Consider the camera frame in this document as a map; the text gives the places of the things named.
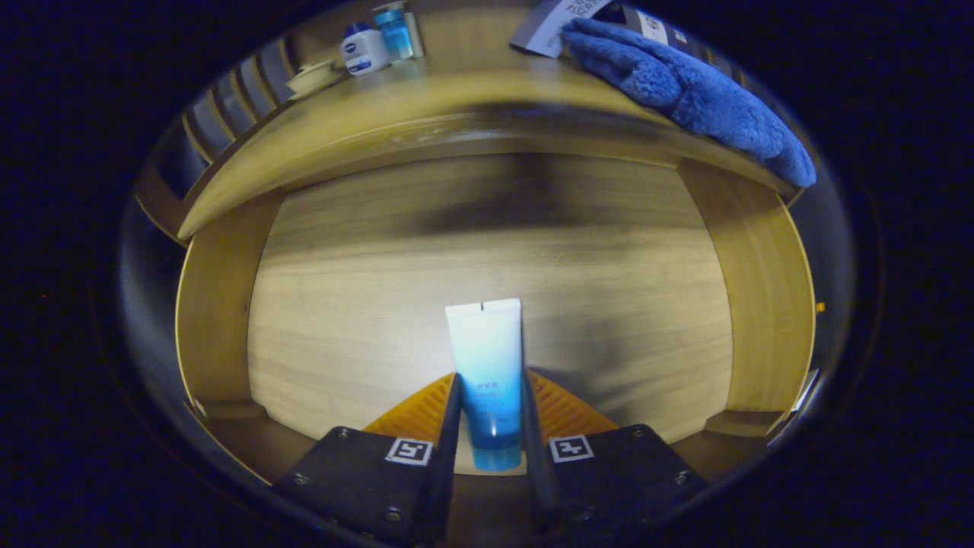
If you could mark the grey book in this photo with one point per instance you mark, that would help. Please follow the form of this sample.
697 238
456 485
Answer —
552 27

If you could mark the blue and white cream tube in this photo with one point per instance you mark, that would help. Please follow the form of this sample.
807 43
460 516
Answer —
485 350

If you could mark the beige lidded teacup with saucer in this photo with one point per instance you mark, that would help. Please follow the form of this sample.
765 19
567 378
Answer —
316 76

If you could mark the blue pump bottle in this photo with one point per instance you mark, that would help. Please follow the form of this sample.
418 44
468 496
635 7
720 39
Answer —
396 38

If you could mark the white lotion bottle blue cap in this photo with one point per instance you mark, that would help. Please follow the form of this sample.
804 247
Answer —
365 53

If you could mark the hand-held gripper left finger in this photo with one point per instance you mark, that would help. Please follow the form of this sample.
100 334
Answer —
445 457

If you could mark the folded blue towel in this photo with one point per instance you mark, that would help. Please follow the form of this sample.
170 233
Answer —
685 91

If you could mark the wooden countertop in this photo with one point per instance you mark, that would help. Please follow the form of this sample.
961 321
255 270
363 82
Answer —
472 84

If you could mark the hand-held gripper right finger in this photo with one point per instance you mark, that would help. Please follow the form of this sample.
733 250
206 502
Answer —
536 457

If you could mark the white spine book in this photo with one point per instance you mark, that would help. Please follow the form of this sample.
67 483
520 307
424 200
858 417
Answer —
654 27

